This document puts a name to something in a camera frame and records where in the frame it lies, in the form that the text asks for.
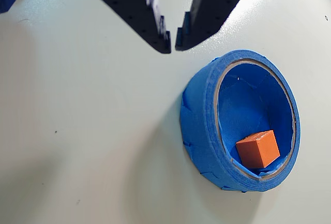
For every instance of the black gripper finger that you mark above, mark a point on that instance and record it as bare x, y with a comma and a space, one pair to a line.
214, 6
134, 9

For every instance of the small orange-red cube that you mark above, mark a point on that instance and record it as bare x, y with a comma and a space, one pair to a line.
258, 151

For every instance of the blue tape roll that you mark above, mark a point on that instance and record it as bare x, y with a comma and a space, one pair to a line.
201, 131

